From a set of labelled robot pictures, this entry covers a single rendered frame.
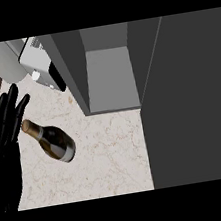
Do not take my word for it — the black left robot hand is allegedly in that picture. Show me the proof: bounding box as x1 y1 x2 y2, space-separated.
0 80 49 215

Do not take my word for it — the dark wine bottle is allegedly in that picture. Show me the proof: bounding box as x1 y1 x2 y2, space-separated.
19 112 79 170

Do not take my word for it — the grey open cabinet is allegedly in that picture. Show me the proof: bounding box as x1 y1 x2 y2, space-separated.
37 15 176 123

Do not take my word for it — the dark grey cabinet door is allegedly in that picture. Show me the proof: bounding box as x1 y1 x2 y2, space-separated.
125 6 221 191

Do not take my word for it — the pale grey cylinder appliance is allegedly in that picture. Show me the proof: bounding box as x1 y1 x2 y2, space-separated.
0 37 35 85

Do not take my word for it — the white coffee machine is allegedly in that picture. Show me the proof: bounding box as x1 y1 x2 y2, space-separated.
14 32 68 99

